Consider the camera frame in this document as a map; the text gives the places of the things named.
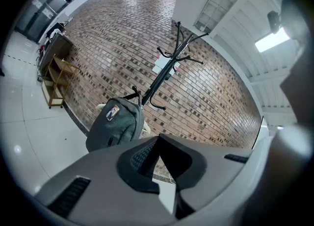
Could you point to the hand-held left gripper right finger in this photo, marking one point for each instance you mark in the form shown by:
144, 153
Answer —
213, 171

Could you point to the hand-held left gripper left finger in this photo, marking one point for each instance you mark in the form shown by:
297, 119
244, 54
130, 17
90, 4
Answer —
103, 185

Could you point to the black bag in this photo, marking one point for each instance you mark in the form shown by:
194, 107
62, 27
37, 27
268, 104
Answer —
115, 124

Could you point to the black metal coat rack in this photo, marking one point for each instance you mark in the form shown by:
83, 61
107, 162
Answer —
162, 75

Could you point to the wooden shelf cart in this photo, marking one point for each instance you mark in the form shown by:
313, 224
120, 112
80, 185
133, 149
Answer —
57, 78

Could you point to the person's torso in grey sweater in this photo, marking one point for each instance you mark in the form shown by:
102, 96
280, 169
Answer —
301, 92

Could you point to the rectangular ceiling light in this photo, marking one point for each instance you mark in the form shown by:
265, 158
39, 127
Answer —
271, 40

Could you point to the dark wooden cabinet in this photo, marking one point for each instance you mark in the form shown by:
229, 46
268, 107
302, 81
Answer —
57, 46

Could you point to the white ceiling grid panel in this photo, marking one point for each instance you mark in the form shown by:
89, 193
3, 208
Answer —
218, 4

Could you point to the black glass doors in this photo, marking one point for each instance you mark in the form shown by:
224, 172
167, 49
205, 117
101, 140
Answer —
41, 11

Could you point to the white papers on wall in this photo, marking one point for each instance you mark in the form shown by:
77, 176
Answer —
160, 64

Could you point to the black head camera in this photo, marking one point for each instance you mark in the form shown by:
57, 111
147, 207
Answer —
273, 21

